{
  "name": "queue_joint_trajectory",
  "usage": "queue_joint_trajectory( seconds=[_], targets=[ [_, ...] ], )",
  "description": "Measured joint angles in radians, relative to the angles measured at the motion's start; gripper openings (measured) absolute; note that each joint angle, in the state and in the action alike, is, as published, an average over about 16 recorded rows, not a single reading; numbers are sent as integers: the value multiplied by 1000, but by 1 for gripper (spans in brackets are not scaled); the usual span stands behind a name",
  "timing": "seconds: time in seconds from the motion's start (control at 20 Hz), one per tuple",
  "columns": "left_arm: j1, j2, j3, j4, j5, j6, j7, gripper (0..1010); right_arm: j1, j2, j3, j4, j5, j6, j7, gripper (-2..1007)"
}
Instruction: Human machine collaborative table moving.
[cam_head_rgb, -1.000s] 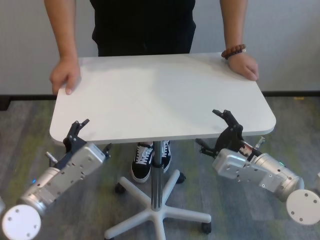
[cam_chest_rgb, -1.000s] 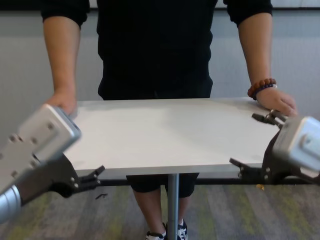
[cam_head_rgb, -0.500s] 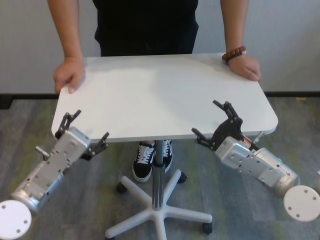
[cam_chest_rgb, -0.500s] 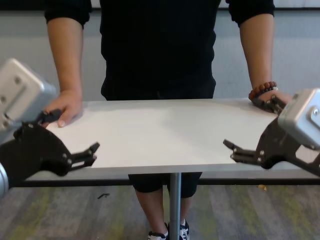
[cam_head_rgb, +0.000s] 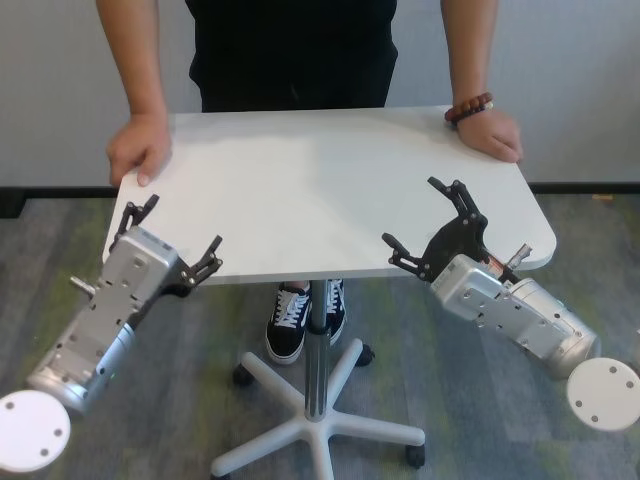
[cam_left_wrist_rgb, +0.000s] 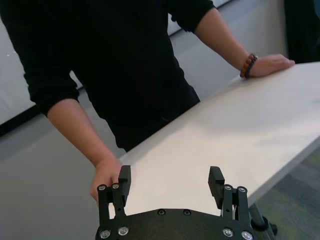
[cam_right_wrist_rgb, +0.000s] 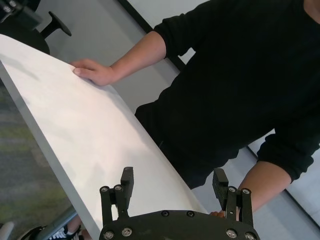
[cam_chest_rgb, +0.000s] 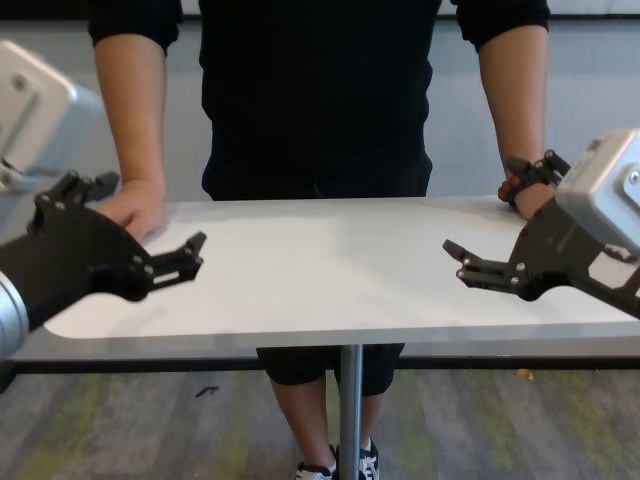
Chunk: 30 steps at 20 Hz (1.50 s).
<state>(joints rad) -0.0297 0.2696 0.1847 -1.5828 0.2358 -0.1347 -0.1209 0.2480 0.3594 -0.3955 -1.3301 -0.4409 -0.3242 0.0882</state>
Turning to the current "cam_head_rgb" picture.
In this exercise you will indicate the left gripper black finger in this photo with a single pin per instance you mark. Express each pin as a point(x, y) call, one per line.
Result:
point(205, 265)
point(132, 217)

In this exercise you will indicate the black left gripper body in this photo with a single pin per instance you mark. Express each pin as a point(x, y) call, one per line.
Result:
point(170, 285)

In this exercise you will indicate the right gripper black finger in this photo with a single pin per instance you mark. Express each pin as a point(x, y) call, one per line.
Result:
point(465, 205)
point(407, 260)

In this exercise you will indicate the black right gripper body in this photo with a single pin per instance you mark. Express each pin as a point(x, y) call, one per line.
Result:
point(460, 240)

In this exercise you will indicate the white rolling pedestal table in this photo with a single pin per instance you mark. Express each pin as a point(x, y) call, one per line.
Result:
point(330, 195)

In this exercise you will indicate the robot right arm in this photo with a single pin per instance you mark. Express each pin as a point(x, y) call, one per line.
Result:
point(600, 400)

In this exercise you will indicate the person's right forearm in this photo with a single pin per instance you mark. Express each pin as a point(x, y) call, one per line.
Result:
point(132, 55)

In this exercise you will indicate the person's left forearm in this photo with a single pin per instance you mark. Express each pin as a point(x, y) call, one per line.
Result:
point(475, 45)

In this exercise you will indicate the person's right hand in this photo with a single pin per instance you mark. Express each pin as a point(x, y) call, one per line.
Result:
point(140, 147)

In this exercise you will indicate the person's left hand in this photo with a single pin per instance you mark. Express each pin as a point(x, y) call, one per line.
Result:
point(492, 137)

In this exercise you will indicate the black white canvas sneaker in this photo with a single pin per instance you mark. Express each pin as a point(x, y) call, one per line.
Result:
point(336, 315)
point(287, 325)

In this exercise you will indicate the small yellow floor scrap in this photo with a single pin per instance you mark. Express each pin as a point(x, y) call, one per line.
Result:
point(602, 198)

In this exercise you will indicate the person in black clothes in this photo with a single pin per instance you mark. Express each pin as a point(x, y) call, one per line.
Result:
point(290, 45)

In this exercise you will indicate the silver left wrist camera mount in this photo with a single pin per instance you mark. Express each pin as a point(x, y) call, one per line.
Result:
point(140, 260)

